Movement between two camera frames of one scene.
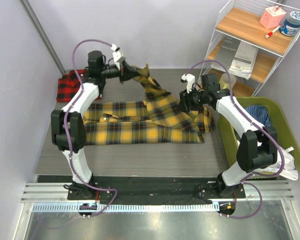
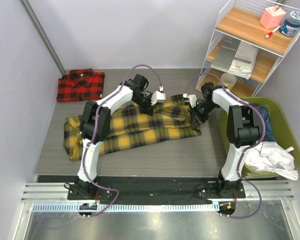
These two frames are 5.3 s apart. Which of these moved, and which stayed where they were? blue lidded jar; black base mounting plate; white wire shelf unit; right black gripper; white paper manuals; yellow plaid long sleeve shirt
Moved: yellow plaid long sleeve shirt; right black gripper
Stayed: white wire shelf unit; white paper manuals; black base mounting plate; blue lidded jar
